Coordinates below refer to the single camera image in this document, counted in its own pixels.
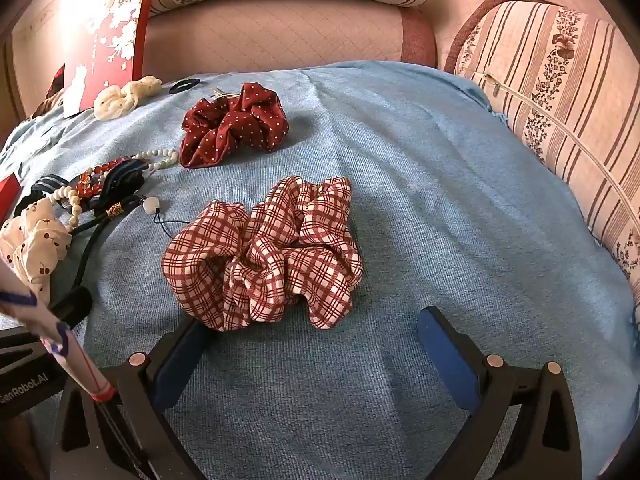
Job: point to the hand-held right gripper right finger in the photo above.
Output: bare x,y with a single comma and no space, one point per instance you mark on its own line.
447,360

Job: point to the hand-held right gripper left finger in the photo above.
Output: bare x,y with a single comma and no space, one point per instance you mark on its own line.
177,360

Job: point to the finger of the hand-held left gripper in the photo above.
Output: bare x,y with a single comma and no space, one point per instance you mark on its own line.
75,306

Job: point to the white cherry print scrunchie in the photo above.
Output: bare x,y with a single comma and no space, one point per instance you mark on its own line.
30,240

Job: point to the red jewelry box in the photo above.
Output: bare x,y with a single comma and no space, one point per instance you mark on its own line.
7,192

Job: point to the red plaid scrunchie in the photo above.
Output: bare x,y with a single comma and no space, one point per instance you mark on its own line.
280,240

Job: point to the dark red polka-dot scrunchie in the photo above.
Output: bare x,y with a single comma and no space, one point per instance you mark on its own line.
235,130

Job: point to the blue blanket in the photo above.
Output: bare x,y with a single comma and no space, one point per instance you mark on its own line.
425,210

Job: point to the patterned cloth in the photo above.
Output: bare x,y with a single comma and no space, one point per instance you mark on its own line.
47,105

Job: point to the cream scrunchie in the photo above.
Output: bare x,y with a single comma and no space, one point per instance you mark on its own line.
120,100

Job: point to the red floral box lid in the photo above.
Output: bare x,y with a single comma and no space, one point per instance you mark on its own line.
112,55

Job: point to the silver hair clip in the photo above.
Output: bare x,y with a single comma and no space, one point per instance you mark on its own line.
222,93

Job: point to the square striped floral pillow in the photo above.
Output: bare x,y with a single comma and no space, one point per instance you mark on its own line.
565,110

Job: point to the pink quilted cover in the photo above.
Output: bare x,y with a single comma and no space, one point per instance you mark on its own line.
275,35

